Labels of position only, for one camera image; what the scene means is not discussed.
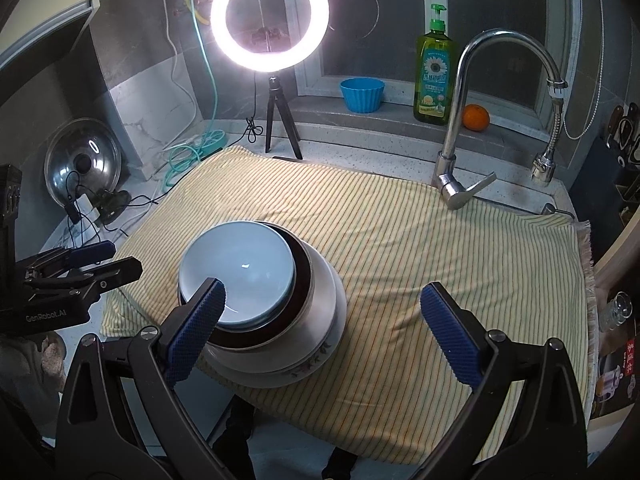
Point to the black tripod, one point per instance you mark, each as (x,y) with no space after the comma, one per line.
(272,110)

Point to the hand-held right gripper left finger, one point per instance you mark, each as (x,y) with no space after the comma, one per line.
(197,330)

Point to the orange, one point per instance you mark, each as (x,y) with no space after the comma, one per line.
(475,117)

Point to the dark knife block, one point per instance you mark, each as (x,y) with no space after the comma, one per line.
(625,175)

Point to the dark glass window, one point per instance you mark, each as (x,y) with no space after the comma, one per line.
(475,10)

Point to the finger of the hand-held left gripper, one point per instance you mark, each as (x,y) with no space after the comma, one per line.
(115,270)
(95,250)

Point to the green dish soap bottle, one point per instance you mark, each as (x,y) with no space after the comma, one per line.
(435,80)

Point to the wooden shelf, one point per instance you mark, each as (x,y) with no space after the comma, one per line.
(615,260)

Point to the person's left hand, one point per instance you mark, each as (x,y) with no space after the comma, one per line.
(30,355)

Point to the blue ribbed cup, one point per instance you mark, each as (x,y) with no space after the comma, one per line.
(362,95)

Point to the white ceramic bowl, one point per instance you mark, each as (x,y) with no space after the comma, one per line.
(235,270)

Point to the small red steel bowl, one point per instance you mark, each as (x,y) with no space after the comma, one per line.
(300,285)

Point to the red and black box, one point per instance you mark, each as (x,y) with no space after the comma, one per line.
(615,375)

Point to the large steel bowl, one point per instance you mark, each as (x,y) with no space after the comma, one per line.
(325,310)

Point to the white wall cabinet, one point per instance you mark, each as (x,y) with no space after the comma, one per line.
(45,5)

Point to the steel pot lid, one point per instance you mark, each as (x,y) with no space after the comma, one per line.
(85,160)

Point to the dark round device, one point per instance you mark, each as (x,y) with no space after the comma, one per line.
(112,205)

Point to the metal sink knob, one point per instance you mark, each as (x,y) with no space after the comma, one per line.
(550,208)

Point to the clear glass cup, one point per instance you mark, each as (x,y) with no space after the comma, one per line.
(617,310)

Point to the black scissors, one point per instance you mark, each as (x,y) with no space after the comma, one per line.
(630,135)

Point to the chrome faucet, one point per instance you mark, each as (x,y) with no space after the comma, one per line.
(460,110)

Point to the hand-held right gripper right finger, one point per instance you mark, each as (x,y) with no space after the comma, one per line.
(452,340)

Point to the yellow striped towel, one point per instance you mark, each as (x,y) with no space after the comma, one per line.
(400,240)

